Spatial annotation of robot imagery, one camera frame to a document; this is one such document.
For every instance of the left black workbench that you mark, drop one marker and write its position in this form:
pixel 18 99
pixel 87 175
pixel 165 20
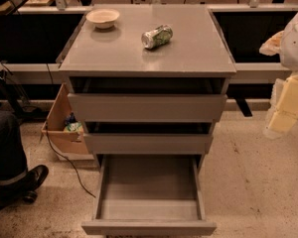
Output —
pixel 33 43

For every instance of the grey top drawer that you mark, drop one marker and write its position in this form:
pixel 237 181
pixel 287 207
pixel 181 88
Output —
pixel 147 108

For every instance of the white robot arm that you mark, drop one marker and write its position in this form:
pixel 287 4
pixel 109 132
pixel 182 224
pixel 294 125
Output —
pixel 289 45

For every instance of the person's dark trouser leg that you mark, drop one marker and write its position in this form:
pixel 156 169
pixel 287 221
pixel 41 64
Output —
pixel 13 163

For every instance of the cardboard box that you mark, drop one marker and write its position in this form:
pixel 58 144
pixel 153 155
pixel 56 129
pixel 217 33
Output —
pixel 70 143

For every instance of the black leather shoe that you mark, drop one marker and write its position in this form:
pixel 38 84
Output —
pixel 25 186

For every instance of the white ceramic bowl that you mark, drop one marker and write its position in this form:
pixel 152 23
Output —
pixel 103 18

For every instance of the black chair base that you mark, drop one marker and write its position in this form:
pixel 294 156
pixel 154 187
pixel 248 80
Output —
pixel 16 95

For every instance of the black workbench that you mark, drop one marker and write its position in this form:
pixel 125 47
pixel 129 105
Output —
pixel 33 43
pixel 245 30

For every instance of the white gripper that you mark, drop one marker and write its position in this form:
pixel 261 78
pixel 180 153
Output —
pixel 295 45

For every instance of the green packet in box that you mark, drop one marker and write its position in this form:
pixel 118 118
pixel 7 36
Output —
pixel 74 127

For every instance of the right black workbench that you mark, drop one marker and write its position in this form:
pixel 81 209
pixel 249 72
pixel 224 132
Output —
pixel 245 30

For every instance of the grey open bottom drawer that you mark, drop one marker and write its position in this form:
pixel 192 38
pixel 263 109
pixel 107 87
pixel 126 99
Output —
pixel 148 196

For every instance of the grey drawer cabinet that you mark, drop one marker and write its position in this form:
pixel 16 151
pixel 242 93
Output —
pixel 195 62

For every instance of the grey middle drawer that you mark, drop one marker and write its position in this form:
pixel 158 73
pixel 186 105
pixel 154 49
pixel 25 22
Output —
pixel 148 144

